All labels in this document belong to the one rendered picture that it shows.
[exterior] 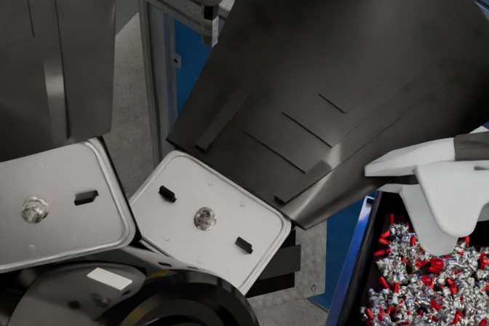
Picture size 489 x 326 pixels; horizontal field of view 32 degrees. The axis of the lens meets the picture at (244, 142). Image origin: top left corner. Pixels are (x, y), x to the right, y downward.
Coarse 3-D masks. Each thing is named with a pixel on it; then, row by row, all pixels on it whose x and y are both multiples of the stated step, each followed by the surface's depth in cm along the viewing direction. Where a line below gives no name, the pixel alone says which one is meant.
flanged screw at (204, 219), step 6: (198, 210) 50; (204, 210) 50; (210, 210) 50; (198, 216) 50; (204, 216) 51; (210, 216) 50; (198, 222) 50; (204, 222) 50; (210, 222) 50; (198, 228) 51; (204, 228) 50; (210, 228) 51
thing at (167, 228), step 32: (192, 160) 53; (192, 192) 52; (224, 192) 52; (160, 224) 51; (192, 224) 51; (224, 224) 51; (256, 224) 51; (288, 224) 51; (192, 256) 50; (224, 256) 50; (256, 256) 50
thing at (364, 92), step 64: (256, 0) 57; (320, 0) 57; (384, 0) 58; (448, 0) 60; (256, 64) 55; (320, 64) 56; (384, 64) 56; (448, 64) 58; (192, 128) 53; (256, 128) 53; (320, 128) 54; (384, 128) 55; (448, 128) 57; (256, 192) 51; (320, 192) 52
